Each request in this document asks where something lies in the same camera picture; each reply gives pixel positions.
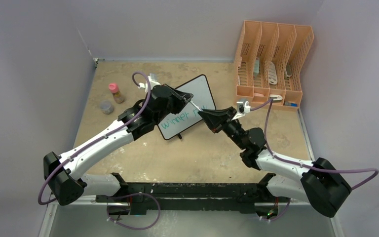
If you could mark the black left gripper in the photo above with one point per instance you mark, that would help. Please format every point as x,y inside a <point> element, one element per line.
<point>181,99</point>

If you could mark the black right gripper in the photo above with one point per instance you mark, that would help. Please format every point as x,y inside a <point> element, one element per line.
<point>214,119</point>

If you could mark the green whiteboard marker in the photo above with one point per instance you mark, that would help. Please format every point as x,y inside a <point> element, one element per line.
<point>197,109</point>

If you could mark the white whiteboard black frame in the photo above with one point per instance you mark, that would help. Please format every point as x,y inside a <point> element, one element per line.
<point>174,124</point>

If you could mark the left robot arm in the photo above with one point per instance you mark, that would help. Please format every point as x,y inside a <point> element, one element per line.
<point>66,174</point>

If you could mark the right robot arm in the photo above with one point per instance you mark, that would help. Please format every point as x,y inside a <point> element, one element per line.
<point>316,182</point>

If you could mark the white stapler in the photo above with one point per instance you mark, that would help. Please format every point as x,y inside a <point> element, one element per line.
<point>276,98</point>

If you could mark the white perforated object in organizer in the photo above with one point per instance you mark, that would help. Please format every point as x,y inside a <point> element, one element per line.
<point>272,75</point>

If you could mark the peach plastic file organizer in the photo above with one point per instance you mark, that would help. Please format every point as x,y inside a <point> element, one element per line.
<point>268,61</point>

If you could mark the blue small box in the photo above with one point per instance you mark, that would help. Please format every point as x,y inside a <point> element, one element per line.
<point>291,104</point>

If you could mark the pink lid crayon bottle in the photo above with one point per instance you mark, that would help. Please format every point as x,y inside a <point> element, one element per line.
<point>114,89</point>

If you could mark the clear plastic clip jar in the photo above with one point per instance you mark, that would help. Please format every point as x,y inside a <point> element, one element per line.
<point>106,107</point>

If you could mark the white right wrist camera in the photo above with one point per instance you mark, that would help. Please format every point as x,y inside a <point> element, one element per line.
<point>243,107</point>

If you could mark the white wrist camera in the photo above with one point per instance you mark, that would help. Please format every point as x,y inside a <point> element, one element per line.
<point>243,107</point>
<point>150,83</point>

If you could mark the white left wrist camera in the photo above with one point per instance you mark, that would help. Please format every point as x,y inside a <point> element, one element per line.
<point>150,83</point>

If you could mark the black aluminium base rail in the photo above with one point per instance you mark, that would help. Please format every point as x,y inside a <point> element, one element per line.
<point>145,196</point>

